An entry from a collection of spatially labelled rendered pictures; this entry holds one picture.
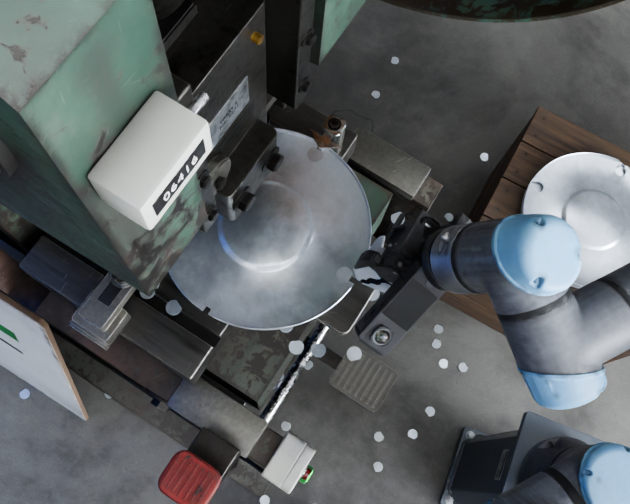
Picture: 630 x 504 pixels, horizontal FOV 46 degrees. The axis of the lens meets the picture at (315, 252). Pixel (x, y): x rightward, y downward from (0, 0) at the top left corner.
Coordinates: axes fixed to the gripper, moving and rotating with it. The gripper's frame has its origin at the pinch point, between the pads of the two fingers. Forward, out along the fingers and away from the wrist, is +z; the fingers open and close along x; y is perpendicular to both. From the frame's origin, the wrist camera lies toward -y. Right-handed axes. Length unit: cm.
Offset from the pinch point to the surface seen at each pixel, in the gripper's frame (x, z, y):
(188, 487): 3.5, 5.5, -33.8
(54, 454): 4, 90, -48
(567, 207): -43, 26, 47
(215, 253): 16.3, 9.0, -6.7
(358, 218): 3.5, 2.9, 7.7
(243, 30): 32.9, -25.9, 3.8
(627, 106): -66, 56, 102
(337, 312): -0.3, 1.4, -5.2
